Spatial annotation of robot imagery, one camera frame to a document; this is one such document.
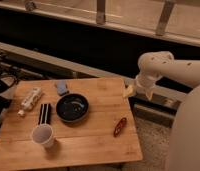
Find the white plastic bottle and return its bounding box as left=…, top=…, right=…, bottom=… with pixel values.
left=18, top=87, right=43, bottom=117

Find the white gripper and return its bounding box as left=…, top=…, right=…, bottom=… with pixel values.
left=123, top=74, right=156, bottom=101

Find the black white striped box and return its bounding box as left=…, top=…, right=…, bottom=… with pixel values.
left=38, top=103, right=51, bottom=124

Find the metal window frame rail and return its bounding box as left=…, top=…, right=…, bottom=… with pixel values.
left=0, top=0, right=200, bottom=47

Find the dark ceramic bowl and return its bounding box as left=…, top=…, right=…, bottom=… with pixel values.
left=56, top=93, right=89, bottom=123

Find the blue sponge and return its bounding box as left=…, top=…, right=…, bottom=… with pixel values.
left=55, top=80, right=69, bottom=96

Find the white paper cup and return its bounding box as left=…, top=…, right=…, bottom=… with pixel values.
left=31, top=124, right=55, bottom=148

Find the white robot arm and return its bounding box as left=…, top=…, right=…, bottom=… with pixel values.
left=123, top=51, right=200, bottom=171

